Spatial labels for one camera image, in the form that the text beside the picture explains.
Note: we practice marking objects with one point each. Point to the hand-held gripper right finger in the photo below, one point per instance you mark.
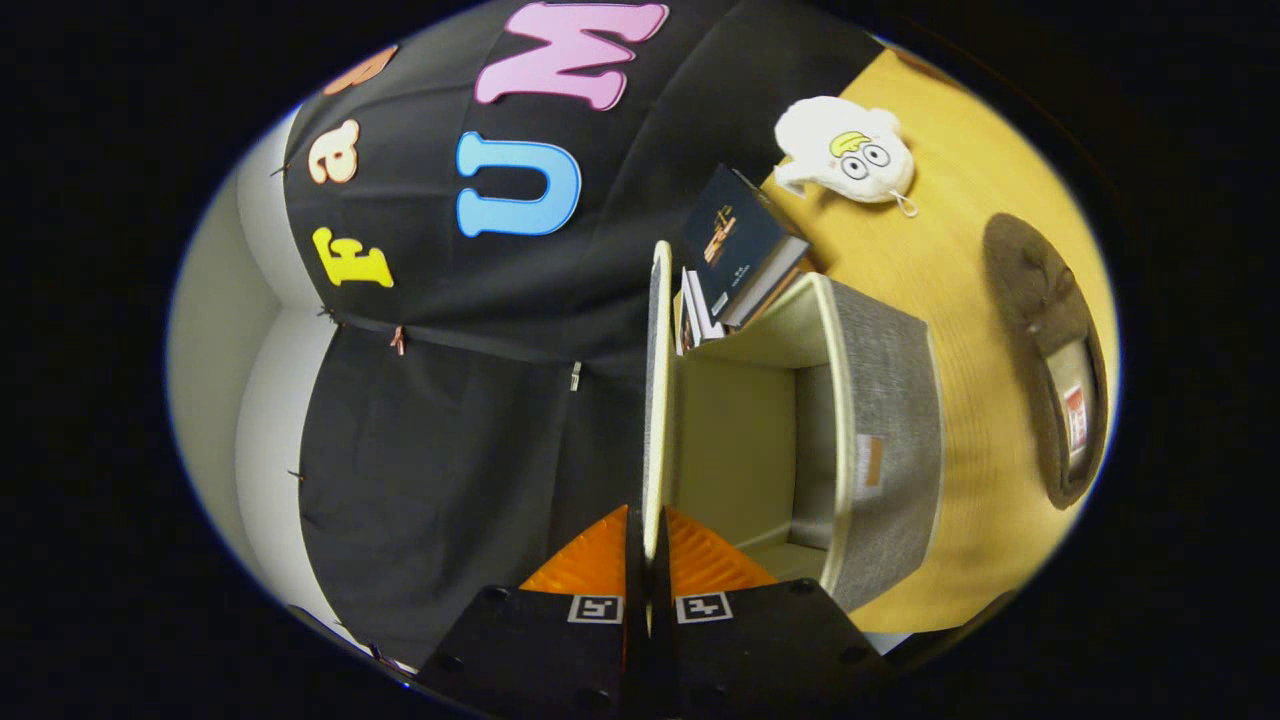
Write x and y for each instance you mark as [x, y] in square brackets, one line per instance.
[662, 650]

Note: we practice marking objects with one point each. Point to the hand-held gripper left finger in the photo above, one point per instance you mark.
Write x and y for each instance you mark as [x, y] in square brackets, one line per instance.
[636, 650]

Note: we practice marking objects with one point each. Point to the grey fabric storage box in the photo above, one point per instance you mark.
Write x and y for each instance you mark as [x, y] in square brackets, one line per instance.
[890, 400]

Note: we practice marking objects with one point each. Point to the brown fuzzy slipper shoe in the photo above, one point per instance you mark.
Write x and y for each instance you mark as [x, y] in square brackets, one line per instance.
[1030, 300]

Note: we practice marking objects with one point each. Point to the white book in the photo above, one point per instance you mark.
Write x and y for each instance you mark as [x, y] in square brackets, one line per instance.
[700, 310]

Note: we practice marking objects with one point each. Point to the dark hardcover book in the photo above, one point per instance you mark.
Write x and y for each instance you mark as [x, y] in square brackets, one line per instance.
[735, 235]

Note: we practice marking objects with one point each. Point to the white plush toy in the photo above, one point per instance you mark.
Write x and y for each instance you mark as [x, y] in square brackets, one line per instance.
[830, 135]

